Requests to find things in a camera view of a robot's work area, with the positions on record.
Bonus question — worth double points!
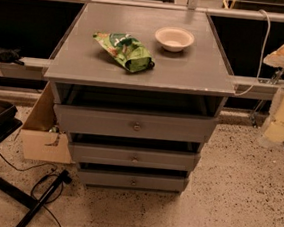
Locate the grey bottom drawer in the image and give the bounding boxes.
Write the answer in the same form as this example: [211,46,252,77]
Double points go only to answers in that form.
[78,169,188,192]

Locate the grey drawer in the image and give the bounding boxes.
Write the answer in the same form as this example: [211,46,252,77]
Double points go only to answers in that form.
[54,104,218,143]
[68,142,200,171]
[78,169,188,192]

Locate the grey drawer cabinet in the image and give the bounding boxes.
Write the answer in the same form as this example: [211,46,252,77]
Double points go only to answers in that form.
[45,2,234,192]

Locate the grey middle drawer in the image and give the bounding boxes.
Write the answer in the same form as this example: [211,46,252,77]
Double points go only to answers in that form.
[68,142,200,171]

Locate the grey top drawer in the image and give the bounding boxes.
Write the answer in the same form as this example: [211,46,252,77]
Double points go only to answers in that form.
[54,104,218,143]

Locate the white paper bowl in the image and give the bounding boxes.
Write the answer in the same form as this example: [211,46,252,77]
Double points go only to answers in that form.
[155,27,195,53]

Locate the green snack bag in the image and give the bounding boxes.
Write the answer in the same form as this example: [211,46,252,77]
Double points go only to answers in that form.
[93,32,155,74]

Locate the cardboard box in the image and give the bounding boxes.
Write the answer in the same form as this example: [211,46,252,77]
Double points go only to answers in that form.
[20,83,72,164]

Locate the black chair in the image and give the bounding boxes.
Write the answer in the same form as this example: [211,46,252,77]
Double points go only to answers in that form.
[0,101,71,227]

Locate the white hanging cable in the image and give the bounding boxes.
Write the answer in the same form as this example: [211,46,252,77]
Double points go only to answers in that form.
[233,7,273,99]

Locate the black floor cable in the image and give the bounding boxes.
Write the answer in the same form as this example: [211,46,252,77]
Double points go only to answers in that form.
[0,146,75,227]

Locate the metal frame railing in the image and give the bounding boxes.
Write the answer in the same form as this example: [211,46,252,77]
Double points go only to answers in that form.
[0,0,284,130]

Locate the black bag on rail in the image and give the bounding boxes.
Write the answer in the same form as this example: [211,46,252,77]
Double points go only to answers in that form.
[0,48,23,65]

